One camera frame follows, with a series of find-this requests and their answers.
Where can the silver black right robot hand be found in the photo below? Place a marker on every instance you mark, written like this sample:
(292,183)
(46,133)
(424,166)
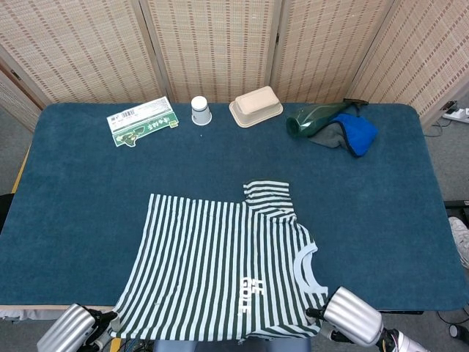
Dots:
(351,315)

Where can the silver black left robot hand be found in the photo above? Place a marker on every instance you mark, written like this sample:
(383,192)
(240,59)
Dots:
(69,328)

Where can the green white striped T-shirt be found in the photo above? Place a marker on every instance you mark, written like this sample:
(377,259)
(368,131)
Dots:
(205,256)

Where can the white crumpled fabric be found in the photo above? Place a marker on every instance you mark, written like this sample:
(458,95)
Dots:
(36,314)

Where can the black round object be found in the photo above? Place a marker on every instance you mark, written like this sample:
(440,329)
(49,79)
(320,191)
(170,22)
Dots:
(457,331)

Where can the white sneaker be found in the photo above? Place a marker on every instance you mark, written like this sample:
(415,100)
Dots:
(459,238)

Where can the blue table mat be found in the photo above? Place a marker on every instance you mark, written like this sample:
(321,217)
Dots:
(91,190)

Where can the black metal bar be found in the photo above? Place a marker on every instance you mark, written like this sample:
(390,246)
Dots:
(458,204)

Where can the blue grey cloth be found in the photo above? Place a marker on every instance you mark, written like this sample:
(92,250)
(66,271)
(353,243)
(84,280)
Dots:
(359,135)

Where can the green plastic bottle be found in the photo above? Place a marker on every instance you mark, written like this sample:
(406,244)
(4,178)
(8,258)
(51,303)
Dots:
(308,122)

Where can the green white flat carton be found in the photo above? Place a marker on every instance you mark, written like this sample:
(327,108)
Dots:
(141,122)

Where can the white power strip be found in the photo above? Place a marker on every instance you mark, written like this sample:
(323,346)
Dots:
(458,114)

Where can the beige plastic tray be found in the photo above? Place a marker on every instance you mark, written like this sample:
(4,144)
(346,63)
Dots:
(254,104)

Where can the bamboo screen panel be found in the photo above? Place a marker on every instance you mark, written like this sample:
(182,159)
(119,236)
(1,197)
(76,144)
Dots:
(11,95)
(322,47)
(428,55)
(73,47)
(212,47)

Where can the white paper cup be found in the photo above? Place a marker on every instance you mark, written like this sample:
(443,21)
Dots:
(201,111)

